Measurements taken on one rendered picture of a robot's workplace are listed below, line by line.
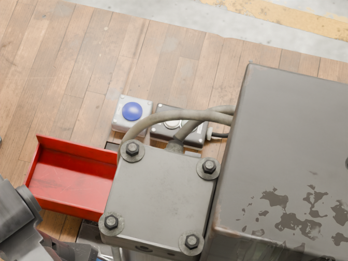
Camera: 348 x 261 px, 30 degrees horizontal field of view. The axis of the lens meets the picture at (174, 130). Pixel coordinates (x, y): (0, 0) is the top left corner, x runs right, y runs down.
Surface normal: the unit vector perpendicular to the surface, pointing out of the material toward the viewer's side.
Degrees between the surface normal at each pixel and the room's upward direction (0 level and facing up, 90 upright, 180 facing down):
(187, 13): 0
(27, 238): 23
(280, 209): 0
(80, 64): 0
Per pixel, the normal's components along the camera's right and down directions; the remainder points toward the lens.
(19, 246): -0.22, -0.67
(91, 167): 0.04, -0.44
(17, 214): 0.46, 0.14
